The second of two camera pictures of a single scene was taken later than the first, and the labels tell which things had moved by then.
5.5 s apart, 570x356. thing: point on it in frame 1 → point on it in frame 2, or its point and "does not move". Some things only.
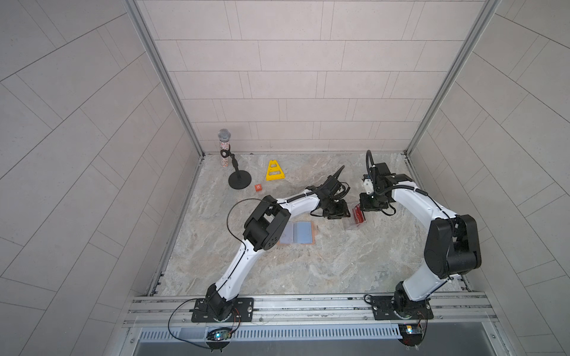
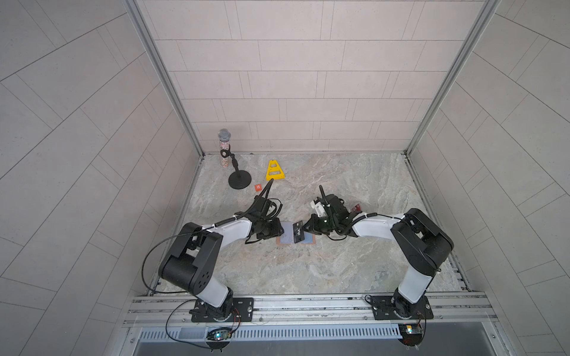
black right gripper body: (372, 201) → (323, 225)
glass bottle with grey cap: (224, 136) does not move
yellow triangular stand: (274, 169) does not move
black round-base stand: (240, 179) does not move
